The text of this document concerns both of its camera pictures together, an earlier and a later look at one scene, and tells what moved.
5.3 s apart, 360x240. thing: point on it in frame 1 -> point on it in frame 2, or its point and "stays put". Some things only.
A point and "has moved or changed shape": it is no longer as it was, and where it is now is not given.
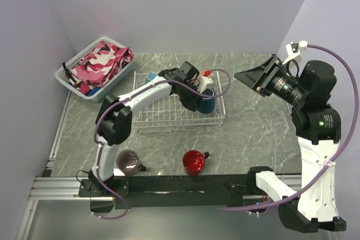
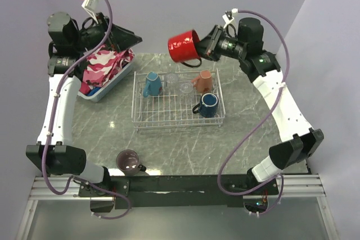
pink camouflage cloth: x=95 y=68 stays put
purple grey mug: x=127 y=161 stays put
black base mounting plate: x=174 y=191 stays put
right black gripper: x=260 y=76 -> x=208 y=42
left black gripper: x=192 y=104 -> x=120 y=39
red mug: x=193 y=161 -> x=185 y=46
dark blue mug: x=207 y=104 has moved or changed shape
